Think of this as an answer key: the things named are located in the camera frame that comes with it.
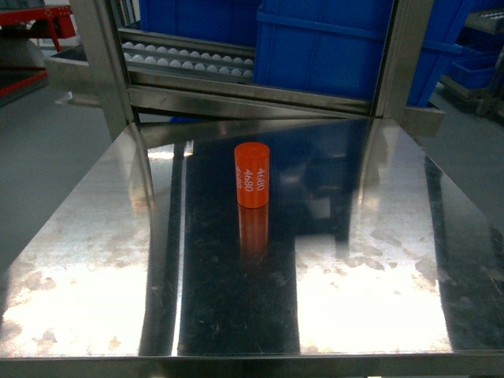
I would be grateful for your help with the orange cylindrical capacitor 4680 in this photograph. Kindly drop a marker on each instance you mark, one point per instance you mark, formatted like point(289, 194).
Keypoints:
point(252, 174)

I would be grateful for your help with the large blue plastic crate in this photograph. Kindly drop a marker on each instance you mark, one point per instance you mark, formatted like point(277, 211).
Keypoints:
point(335, 47)

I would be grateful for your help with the blue crate behind rollers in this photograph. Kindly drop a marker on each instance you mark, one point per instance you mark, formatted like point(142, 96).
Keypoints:
point(233, 22)

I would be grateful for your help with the white roller conveyor track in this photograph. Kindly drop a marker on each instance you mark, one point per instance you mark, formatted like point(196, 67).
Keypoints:
point(169, 57)

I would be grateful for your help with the background steel shelf rack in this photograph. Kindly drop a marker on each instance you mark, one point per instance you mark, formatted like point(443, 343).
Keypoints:
point(477, 76)

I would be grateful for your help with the stainless steel rack frame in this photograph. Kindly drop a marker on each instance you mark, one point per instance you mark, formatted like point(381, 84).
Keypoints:
point(97, 74)

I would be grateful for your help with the red metal frame table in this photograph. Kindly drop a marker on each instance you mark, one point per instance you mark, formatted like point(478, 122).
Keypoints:
point(23, 23)

